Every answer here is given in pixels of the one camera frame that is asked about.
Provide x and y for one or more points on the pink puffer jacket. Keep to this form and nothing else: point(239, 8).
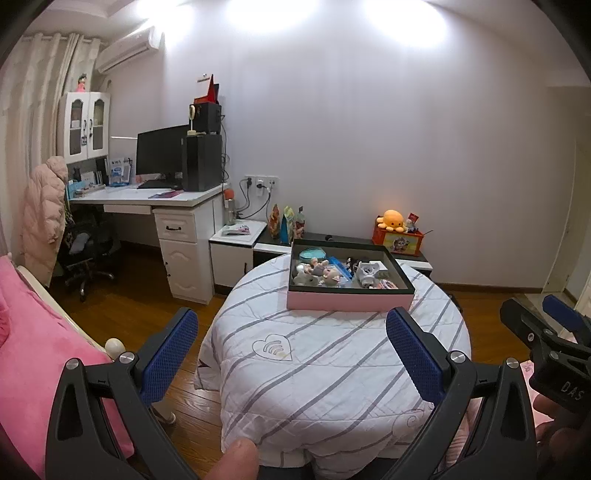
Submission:
point(44, 221)

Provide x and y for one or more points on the yellow and blue snack bag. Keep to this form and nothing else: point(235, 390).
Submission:
point(287, 226)

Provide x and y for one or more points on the white slipper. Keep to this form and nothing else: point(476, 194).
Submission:
point(165, 414)

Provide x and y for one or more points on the black office chair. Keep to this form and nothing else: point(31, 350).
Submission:
point(87, 249)

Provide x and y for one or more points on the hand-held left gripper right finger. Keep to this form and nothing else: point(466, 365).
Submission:
point(415, 355)

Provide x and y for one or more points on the round table, striped cloth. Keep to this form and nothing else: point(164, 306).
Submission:
point(323, 378)

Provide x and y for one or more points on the black computer tower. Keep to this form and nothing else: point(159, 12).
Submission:
point(203, 164)

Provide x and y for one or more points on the person's right hand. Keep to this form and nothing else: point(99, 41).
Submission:
point(547, 408)

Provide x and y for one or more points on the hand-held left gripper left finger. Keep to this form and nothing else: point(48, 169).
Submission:
point(171, 350)

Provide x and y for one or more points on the white door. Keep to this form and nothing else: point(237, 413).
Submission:
point(565, 207)

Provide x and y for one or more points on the low white cabinet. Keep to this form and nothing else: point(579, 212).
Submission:
point(231, 263)

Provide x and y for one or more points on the white plush toy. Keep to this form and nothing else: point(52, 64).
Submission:
point(305, 278)

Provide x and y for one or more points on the black keyboard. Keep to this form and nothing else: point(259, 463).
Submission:
point(157, 184)

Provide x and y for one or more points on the pink mouse pad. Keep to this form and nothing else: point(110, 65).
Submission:
point(165, 194)

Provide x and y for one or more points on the orange printed box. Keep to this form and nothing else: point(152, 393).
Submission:
point(399, 242)

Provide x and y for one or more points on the red box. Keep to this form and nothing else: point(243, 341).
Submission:
point(210, 92)

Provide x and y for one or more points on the pink bed blanket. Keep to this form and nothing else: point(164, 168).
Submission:
point(37, 346)

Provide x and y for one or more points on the person's left hand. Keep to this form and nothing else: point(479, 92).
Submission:
point(239, 461)

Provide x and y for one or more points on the pink figurine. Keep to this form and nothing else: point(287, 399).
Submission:
point(82, 83)

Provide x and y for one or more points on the small doll figure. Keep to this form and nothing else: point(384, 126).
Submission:
point(330, 276)

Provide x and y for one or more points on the small pink toy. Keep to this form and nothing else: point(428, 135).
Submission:
point(385, 284)

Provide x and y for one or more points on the cream desk ornament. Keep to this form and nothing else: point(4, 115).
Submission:
point(191, 120)

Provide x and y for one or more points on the white hutch cabinet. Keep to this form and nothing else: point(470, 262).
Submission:
point(83, 124)

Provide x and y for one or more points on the orange snack bag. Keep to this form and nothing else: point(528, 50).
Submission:
point(274, 222)

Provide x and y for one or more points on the teal dome case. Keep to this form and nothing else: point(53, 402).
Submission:
point(313, 254)

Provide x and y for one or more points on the bottle with orange cap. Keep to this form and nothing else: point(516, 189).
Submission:
point(230, 207)

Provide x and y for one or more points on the red and white snack bag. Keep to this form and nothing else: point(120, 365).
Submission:
point(299, 224)

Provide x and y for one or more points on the white wall outlet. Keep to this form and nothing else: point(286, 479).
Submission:
point(262, 180)

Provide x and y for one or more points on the white desk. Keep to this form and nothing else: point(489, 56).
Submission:
point(184, 258)

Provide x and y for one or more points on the printed paper packet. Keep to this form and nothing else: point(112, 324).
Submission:
point(236, 230)

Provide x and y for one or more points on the white cat-shaped device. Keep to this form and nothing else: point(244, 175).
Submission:
point(368, 272)

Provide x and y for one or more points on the pink box with black rim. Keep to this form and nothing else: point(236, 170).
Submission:
point(332, 301)

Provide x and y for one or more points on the orange octopus plush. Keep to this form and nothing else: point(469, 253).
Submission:
point(391, 220)

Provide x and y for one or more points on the blue and white box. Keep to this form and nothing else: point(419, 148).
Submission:
point(119, 171)

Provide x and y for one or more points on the clear plastic packet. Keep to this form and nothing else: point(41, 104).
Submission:
point(341, 266)

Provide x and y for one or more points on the white bed frame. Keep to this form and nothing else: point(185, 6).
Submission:
point(114, 345)

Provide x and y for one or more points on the black speaker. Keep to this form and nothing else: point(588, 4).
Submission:
point(210, 117)

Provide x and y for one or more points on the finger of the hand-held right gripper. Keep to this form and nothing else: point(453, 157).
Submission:
point(517, 316)
point(561, 311)

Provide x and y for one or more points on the black monitor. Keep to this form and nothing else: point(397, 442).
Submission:
point(161, 150)

